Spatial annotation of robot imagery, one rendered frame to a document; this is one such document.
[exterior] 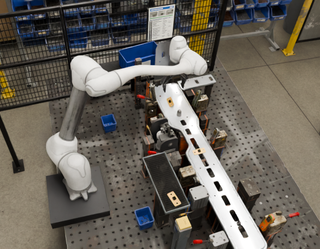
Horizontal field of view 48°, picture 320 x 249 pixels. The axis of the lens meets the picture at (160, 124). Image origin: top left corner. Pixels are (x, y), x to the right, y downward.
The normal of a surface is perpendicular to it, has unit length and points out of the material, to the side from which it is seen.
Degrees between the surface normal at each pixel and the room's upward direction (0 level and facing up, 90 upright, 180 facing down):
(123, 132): 0
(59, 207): 2
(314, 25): 90
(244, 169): 0
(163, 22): 90
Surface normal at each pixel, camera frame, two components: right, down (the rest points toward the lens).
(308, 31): 0.29, 0.74
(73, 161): 0.14, -0.63
